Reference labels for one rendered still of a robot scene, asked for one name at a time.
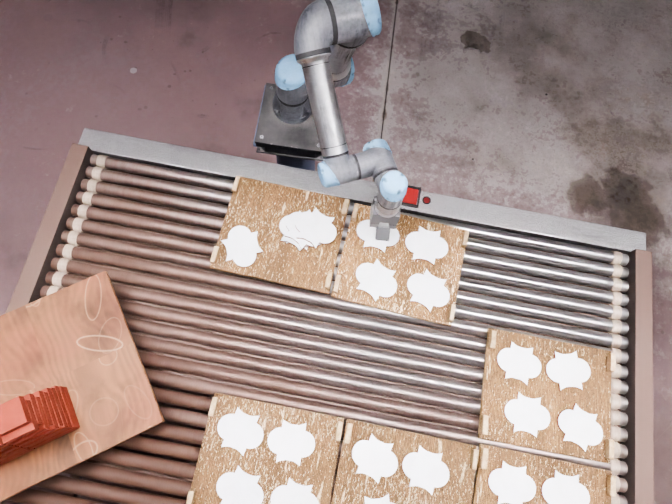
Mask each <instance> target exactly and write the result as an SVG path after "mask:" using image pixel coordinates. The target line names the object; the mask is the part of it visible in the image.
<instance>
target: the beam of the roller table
mask: <svg viewBox="0 0 672 504"><path fill-rule="evenodd" d="M78 144H80V145H86V146H89V148H90V149H91V150H92V151H93V153H94V154H96V155H100V154H101V155H106V156H109V157H112V158H117V159H122V160H128V161H133V162H138V163H143V164H149V165H154V166H159V167H165V168H170V169H175V170H181V171H186V172H191V173H197V174H202V175H207V176H213V177H218V178H223V179H229V180H234V181H235V178H236V176H242V177H246V178H251V179H256V180H260V181H265V182H270V183H274V184H279V185H284V186H288V187H293V188H297V189H302V190H307V191H311V192H316V193H321V194H325V195H330V196H335V197H339V198H344V199H349V200H350V202H351V203H358V204H362V205H367V206H371V205H372V201H373V198H374V196H377V195H378V189H377V186H376V184H375V182H371V181H366V180H356V181H353V182H349V183H345V184H341V185H340V186H338V185H337V186H333V187H328V188H326V187H324V186H323V185H322V183H321V181H320V178H319V174H318V171H312V170H307V169H301V168H296V167H291V166H285V165H280V164H275V163H269V162H264V161H259V160H253V159H248V158H243V157H237V156H232V155H227V154H221V153H216V152H211V151H205V150H200V149H195V148H189V147H184V146H179V145H173V144H168V143H163V142H157V141H152V140H146V139H141V138H136V137H130V136H125V135H120V134H114V133H109V132H104V131H98V130H93V129H88V128H84V130H83V133H82V136H81V138H80V141H79V143H78ZM425 196H428V197H430V199H431V202H430V204H424V203H423V202H422V199H423V197H425ZM400 212H404V213H410V214H415V215H420V216H426V217H431V218H436V219H442V220H447V221H452V222H457V223H463V224H468V225H473V226H479V227H484V228H489V229H495V230H500V231H505V232H511V233H516V234H521V235H527V236H532V237H537V238H543V239H548V240H553V241H559V242H564V243H569V244H575V245H580V246H585V247H591V248H596V249H601V250H606V251H617V252H621V253H622V254H627V253H629V252H631V251H633V250H634V249H640V250H645V251H646V233H644V232H638V231H633V230H628V229H622V228H617V227H611V226H606V225H601V224H595V223H590V222H585V221H579V220H574V219H569V218H563V217H558V216H553V215H547V214H542V213H537V212H531V211H526V210H521V209H515V208H510V207H505V206H499V205H494V204H489V203H483V202H478V201H473V200H467V199H462V198H456V197H451V196H446V195H440V194H435V193H430V192H424V191H421V194H420V201H419V207H418V208H413V207H408V206H403V205H401V211H400Z"/></svg>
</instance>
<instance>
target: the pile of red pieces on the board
mask: <svg viewBox="0 0 672 504"><path fill-rule="evenodd" d="M78 428H80V426H79V423H78V419H77V416H76V413H75V410H74V407H73V404H72V401H71V398H70V395H69V392H68V389H67V387H62V386H59V387H58V386H53V387H50V388H45V389H43V390H41V391H36V392H34V393H32V394H27V395H25V396H17V397H15V398H13V399H11V400H9V401H7V402H5V403H3V404H1V405H0V466H1V465H3V464H5V463H7V462H9V461H11V460H13V459H15V458H18V457H20V456H22V455H24V454H26V453H28V452H30V451H32V450H34V449H36V448H38V447H40V446H42V445H44V444H46V443H49V442H51V441H53V440H55V439H57V438H59V437H61V436H63V435H65V434H67V433H70V432H72V431H74V430H76V429H78Z"/></svg>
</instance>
